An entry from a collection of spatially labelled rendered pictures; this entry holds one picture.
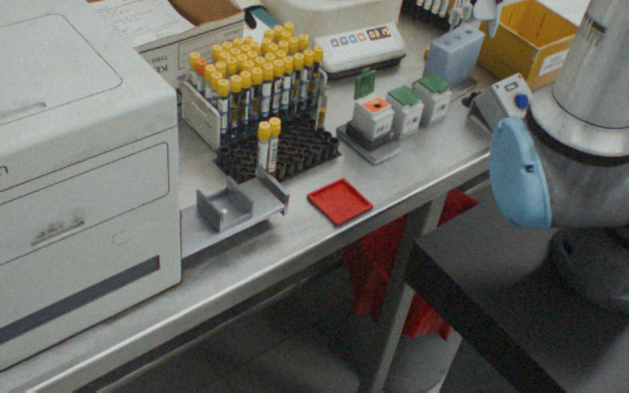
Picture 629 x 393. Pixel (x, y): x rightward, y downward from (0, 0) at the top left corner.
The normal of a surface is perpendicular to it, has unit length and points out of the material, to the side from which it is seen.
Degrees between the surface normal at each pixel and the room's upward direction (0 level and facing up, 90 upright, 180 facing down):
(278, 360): 0
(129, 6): 1
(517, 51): 90
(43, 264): 90
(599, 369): 4
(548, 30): 90
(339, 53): 25
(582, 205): 89
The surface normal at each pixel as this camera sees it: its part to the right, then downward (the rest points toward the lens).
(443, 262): 0.15, -0.68
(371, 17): 0.48, 0.64
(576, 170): -0.33, 0.60
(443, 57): -0.71, 0.43
